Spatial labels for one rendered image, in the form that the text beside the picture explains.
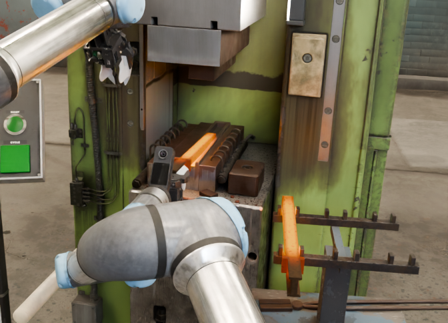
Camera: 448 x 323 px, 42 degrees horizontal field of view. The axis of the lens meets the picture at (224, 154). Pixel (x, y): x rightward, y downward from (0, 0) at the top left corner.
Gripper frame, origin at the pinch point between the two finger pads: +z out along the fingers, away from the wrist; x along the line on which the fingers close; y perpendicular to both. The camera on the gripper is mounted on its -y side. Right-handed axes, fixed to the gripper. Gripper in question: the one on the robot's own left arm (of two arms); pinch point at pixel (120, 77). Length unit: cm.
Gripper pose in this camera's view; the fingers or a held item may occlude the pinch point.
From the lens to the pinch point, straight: 147.6
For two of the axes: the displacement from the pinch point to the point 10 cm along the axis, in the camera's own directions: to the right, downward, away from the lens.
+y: -2.2, 7.1, -6.7
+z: 0.7, 6.9, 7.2
